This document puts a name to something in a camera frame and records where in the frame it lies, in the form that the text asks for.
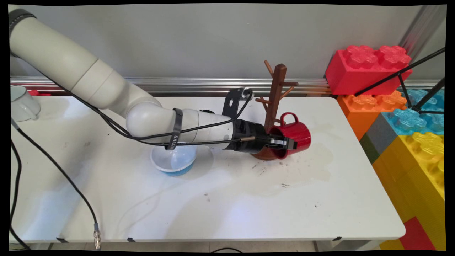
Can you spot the orange giant toy brick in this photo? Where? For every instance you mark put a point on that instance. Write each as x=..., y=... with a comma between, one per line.
x=355, y=113

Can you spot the horizontal aluminium rail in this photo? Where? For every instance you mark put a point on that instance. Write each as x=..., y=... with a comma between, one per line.
x=177, y=85

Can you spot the black tripod legs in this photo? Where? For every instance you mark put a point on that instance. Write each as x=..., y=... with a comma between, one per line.
x=399, y=74

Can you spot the light blue giant toy brick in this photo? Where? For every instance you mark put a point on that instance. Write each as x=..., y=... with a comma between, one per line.
x=408, y=121

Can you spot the red giant toy brick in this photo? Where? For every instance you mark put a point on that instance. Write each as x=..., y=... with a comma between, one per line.
x=355, y=71

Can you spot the small red flat object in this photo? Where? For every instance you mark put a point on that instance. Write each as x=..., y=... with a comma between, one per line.
x=35, y=93

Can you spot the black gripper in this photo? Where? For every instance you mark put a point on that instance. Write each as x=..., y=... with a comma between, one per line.
x=247, y=133

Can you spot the brown wooden mug tree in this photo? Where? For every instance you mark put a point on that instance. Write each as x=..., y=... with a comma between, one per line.
x=277, y=89

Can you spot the grey giant toy brick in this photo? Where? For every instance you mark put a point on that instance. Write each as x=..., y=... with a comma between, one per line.
x=382, y=135

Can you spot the red speckled enamel mug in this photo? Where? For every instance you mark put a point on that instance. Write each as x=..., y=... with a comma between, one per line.
x=298, y=135

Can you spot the green giant toy brick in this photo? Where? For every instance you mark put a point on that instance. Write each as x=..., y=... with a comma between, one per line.
x=369, y=149

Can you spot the white ceramic mug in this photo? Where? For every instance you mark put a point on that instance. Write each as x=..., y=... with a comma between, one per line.
x=21, y=103

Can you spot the small red toy brick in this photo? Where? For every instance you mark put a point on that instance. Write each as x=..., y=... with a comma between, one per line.
x=416, y=236

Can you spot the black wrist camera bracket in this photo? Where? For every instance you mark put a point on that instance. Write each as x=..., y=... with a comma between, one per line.
x=231, y=101

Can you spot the large yellow giant toy brick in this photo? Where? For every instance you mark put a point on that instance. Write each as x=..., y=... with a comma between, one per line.
x=419, y=170

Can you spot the white bowl with blue inside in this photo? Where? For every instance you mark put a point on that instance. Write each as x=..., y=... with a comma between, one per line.
x=177, y=160

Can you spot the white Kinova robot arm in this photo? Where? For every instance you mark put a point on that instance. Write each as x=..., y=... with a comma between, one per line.
x=53, y=53

